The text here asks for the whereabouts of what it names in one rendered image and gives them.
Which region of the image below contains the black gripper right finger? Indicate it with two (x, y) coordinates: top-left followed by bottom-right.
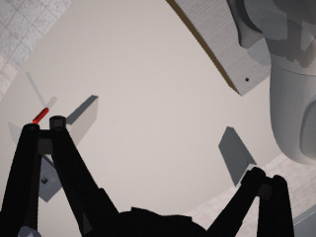
(201, 126), (294, 237)

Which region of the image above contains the grey square panel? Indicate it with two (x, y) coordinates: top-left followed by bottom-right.
(39, 155), (62, 202)

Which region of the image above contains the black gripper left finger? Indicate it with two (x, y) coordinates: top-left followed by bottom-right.
(0, 95), (138, 237)

